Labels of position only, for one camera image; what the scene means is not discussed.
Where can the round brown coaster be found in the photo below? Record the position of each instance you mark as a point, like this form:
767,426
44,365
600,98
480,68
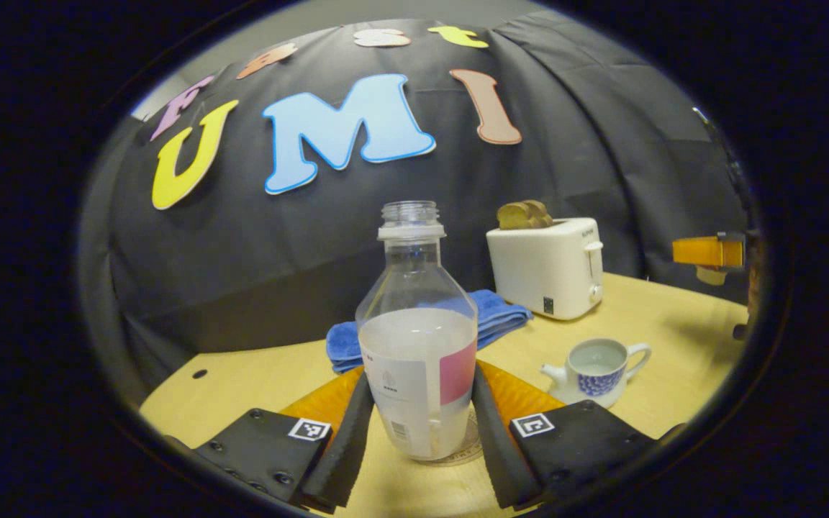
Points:
470,442

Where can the white toaster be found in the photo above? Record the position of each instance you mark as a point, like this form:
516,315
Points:
540,270

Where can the white blue-patterned teacup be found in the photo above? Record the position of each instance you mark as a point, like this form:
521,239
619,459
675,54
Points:
598,370

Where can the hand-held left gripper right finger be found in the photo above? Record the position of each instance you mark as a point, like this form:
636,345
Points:
494,446

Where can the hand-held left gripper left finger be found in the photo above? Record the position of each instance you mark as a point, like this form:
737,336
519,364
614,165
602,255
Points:
346,446

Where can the blue folded towel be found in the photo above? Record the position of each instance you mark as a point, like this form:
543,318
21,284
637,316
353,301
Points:
502,313

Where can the brown bread slice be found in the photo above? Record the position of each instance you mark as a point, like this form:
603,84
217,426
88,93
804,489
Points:
512,216
540,214

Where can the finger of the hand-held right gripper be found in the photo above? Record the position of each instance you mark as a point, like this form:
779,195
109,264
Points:
706,252

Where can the clear plastic water bottle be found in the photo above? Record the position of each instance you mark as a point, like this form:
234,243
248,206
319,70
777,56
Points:
418,345

